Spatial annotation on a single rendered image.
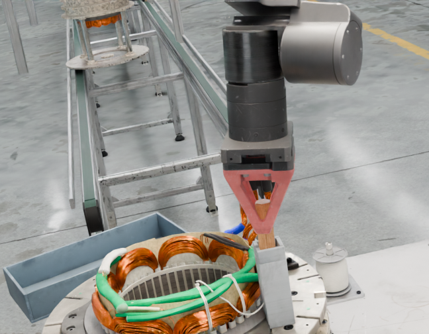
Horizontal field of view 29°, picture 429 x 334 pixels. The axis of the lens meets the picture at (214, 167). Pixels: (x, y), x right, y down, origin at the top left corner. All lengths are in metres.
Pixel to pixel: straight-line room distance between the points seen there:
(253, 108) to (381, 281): 0.86
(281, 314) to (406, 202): 2.98
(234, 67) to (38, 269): 0.57
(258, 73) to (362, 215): 3.00
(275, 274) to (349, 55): 0.24
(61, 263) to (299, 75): 0.61
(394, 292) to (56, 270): 0.63
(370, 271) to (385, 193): 2.33
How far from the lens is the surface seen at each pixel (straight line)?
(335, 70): 0.73
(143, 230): 1.28
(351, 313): 1.50
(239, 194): 0.80
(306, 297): 0.92
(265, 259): 0.84
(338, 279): 1.53
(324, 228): 3.65
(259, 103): 0.77
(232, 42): 0.77
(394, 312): 1.49
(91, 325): 0.93
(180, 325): 0.85
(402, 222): 3.64
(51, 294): 1.14
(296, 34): 0.75
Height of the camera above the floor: 1.55
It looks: 20 degrees down
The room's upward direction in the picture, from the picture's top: 10 degrees counter-clockwise
